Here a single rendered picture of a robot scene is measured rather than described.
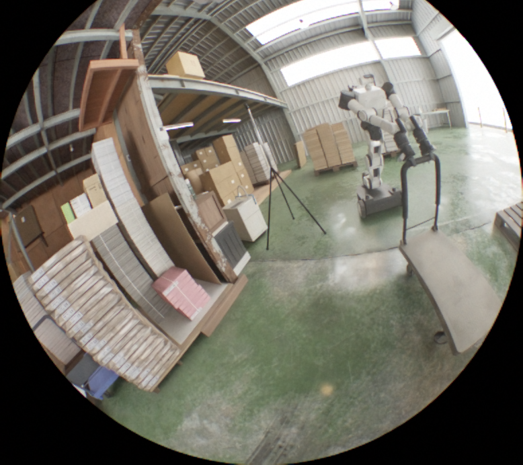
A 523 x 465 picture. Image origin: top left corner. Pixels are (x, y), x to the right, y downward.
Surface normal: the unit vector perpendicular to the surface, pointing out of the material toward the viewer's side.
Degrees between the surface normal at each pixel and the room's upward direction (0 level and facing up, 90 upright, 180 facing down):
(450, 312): 0
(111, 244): 90
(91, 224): 91
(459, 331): 0
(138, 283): 90
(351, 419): 0
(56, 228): 90
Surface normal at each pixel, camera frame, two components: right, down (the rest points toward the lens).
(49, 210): 0.84, -0.17
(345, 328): -0.37, -0.88
